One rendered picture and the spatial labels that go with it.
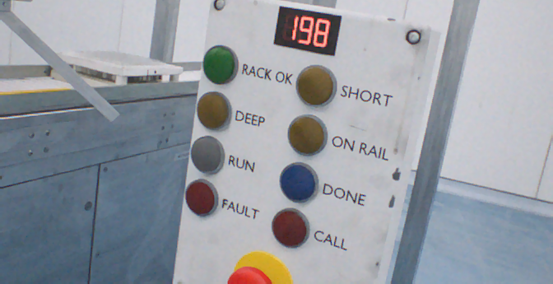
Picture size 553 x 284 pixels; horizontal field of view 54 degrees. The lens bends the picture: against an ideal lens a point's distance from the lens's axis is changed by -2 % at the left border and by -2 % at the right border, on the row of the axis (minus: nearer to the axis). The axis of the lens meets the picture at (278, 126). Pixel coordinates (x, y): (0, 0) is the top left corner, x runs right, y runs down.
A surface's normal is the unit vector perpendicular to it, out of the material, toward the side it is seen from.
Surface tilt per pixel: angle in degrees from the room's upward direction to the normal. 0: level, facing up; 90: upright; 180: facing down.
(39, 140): 90
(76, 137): 90
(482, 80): 90
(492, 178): 90
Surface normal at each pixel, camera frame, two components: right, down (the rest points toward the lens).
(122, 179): 0.89, 0.23
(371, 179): -0.43, 0.11
